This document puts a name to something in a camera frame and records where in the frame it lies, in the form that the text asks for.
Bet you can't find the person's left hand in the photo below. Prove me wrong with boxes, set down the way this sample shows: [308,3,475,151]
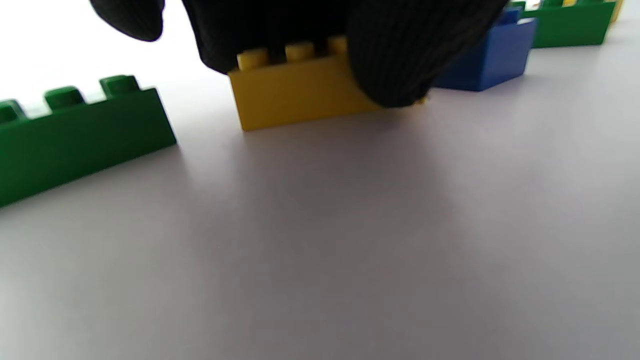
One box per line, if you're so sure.
[90,0,509,109]

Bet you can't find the yellow toy brick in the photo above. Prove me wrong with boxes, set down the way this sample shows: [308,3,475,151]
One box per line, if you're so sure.
[562,0,626,24]
[228,36,427,132]

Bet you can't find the blue toy brick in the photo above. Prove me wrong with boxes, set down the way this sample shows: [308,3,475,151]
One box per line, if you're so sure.
[433,6,539,92]

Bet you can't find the green toy brick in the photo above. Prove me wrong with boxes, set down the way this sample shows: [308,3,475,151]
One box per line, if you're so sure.
[510,0,617,49]
[0,75,178,208]

